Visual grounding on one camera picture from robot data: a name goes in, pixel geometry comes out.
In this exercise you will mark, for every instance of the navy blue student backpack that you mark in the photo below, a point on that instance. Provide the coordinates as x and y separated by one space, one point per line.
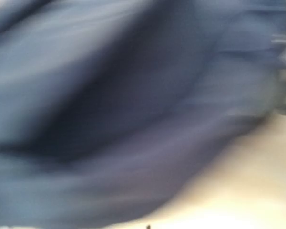
109 107

